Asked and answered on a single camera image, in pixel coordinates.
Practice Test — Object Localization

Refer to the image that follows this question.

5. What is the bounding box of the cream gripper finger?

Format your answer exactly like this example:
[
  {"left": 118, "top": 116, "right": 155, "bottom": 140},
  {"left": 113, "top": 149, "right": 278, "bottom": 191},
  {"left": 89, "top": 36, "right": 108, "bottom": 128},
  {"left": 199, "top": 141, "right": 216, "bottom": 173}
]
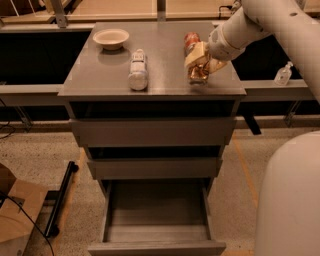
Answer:
[
  {"left": 209, "top": 59, "right": 227, "bottom": 74},
  {"left": 184, "top": 41, "right": 209, "bottom": 67}
]

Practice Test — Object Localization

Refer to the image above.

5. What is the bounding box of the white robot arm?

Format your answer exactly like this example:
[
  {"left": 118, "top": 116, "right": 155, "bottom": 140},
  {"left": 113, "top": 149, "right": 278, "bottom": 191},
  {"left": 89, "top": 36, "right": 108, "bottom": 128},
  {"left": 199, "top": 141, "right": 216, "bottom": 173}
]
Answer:
[{"left": 185, "top": 0, "right": 320, "bottom": 256}]

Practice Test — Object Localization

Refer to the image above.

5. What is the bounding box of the red soda can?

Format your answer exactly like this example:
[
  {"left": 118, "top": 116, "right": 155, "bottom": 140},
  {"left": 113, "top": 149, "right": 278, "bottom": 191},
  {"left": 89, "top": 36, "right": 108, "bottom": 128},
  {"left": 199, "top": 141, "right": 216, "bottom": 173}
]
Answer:
[{"left": 184, "top": 32, "right": 200, "bottom": 55}]

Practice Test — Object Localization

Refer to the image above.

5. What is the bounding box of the grey drawer cabinet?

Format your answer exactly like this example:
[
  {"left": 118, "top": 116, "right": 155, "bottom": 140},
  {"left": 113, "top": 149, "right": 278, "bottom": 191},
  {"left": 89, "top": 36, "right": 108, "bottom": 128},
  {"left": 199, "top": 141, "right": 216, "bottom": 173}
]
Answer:
[{"left": 57, "top": 21, "right": 248, "bottom": 256}]

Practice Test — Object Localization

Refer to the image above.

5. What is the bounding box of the grey top drawer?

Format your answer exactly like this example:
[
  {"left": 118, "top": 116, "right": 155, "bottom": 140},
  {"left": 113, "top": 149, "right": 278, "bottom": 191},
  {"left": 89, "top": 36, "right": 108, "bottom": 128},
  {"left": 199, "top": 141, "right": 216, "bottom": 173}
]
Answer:
[{"left": 70, "top": 118, "right": 235, "bottom": 147}]

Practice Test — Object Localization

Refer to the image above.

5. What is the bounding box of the grey middle drawer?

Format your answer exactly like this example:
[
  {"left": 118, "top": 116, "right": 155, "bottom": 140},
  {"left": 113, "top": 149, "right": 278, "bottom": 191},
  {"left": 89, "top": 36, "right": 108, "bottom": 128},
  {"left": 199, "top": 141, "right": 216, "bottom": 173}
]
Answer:
[{"left": 88, "top": 157, "right": 222, "bottom": 180}]

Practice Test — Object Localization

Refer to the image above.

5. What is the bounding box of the grey open bottom drawer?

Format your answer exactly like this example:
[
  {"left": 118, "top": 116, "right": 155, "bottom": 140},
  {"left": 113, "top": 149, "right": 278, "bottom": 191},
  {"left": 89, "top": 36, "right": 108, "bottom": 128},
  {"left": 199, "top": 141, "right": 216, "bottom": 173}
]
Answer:
[{"left": 88, "top": 179, "right": 226, "bottom": 256}]

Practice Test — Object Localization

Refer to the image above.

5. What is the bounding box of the white plastic bottle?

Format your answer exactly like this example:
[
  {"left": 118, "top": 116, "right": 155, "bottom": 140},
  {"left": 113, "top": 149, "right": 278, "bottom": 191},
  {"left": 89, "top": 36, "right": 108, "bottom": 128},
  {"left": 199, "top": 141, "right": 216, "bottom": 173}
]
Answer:
[{"left": 128, "top": 49, "right": 148, "bottom": 91}]

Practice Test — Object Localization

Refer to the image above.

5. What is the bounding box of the clear sanitizer pump bottle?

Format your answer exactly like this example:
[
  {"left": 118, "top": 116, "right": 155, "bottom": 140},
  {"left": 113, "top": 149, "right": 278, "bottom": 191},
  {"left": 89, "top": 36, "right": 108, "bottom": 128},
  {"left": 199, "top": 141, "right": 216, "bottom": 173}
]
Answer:
[{"left": 274, "top": 61, "right": 293, "bottom": 86}]

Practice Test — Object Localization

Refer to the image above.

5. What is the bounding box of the beige paper bowl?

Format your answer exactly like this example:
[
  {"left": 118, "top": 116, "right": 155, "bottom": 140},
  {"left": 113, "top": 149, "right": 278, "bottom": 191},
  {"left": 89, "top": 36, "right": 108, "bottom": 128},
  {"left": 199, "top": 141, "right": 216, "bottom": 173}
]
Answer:
[{"left": 93, "top": 29, "right": 129, "bottom": 51}]

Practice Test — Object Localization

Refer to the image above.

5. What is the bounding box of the black metal bar left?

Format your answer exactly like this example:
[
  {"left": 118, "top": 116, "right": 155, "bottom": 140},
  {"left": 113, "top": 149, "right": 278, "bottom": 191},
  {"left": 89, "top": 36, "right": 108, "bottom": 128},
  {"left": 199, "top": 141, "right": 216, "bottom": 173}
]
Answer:
[{"left": 44, "top": 161, "right": 79, "bottom": 238}]

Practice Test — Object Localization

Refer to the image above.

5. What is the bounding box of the brown cardboard box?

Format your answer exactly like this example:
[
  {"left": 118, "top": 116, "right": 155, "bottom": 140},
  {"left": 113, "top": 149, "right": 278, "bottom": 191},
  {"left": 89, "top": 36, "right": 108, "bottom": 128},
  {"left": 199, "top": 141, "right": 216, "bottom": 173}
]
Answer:
[{"left": 0, "top": 164, "right": 48, "bottom": 256}]

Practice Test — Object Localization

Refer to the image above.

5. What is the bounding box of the grey metal shelf rail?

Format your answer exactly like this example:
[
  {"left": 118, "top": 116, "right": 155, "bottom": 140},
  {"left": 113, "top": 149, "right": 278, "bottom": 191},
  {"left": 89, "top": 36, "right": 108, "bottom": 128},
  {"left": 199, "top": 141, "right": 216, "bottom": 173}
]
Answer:
[{"left": 0, "top": 79, "right": 314, "bottom": 107}]

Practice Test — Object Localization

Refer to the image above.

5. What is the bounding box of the black cable on box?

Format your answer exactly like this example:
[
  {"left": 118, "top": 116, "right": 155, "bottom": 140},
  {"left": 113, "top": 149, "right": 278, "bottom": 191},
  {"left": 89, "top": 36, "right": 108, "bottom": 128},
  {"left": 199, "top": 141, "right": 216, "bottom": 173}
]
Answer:
[{"left": 0, "top": 189, "right": 56, "bottom": 256}]

